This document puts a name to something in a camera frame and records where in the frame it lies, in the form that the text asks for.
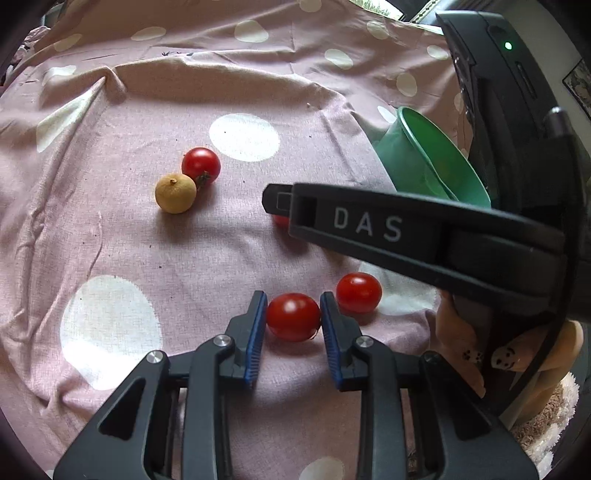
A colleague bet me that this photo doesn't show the person's right hand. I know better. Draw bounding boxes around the person's right hand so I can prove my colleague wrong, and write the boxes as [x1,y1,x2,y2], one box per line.
[436,293,583,411]

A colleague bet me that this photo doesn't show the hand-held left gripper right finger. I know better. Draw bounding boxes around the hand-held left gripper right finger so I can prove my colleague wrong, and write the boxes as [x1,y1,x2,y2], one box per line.
[320,291,539,480]

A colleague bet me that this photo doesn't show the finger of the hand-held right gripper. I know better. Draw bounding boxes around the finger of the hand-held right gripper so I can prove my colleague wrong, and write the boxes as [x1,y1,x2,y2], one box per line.
[262,183,294,219]

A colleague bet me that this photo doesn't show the large framed picture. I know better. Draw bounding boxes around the large framed picture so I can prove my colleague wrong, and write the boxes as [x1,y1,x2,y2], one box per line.
[562,58,591,116]

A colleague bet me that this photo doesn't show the green plastic bowl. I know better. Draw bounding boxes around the green plastic bowl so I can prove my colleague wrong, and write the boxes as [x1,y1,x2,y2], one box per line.
[373,106,492,208]

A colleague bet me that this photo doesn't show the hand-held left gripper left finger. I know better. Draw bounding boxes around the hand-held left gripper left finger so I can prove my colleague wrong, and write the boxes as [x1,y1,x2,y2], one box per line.
[53,291,269,480]

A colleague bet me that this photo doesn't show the tan longan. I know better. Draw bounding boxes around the tan longan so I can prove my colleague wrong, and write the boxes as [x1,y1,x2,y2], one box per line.
[154,172,198,215]

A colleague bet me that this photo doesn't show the white fluffy rug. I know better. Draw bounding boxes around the white fluffy rug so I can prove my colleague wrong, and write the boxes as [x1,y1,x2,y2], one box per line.
[508,369,580,472]

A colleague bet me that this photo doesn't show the pink polka-dot blanket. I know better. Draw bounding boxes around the pink polka-dot blanket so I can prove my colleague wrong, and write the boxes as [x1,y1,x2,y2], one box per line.
[0,0,467,480]

